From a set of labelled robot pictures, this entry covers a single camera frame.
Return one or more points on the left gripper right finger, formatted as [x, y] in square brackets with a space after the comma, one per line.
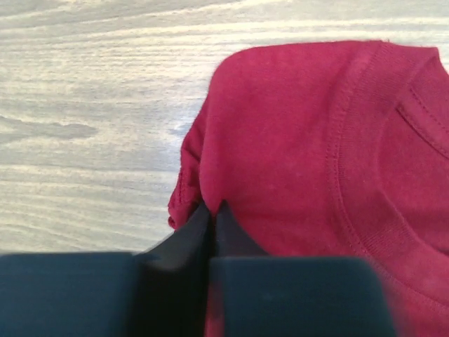
[253, 293]

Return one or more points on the dark red t-shirt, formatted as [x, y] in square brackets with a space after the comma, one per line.
[332, 149]

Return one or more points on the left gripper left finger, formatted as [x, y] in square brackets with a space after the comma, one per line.
[160, 292]

